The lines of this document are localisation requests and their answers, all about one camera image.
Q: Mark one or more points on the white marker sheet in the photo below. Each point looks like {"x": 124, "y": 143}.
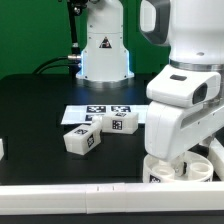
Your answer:
{"x": 78, "y": 114}

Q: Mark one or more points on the white right fence bar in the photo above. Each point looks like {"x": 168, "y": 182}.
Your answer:
{"x": 216, "y": 157}

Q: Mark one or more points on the white front fence bar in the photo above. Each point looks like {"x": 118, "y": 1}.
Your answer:
{"x": 111, "y": 198}

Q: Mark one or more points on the white round stool seat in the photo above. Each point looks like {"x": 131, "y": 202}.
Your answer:
{"x": 189, "y": 166}

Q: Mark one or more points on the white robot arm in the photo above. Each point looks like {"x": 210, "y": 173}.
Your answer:
{"x": 194, "y": 29}

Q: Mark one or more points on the white fence bar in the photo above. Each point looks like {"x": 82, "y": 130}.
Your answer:
{"x": 111, "y": 198}
{"x": 216, "y": 157}

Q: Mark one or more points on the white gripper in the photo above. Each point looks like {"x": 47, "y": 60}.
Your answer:
{"x": 183, "y": 112}

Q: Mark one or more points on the white left fence piece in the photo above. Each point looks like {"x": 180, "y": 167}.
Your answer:
{"x": 1, "y": 149}

